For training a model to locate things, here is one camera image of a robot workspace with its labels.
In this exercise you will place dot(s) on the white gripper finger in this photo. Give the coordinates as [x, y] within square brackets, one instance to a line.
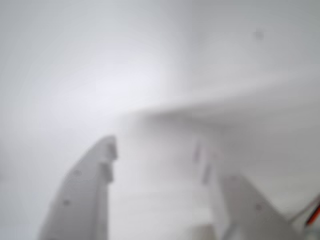
[245, 212]
[80, 195]

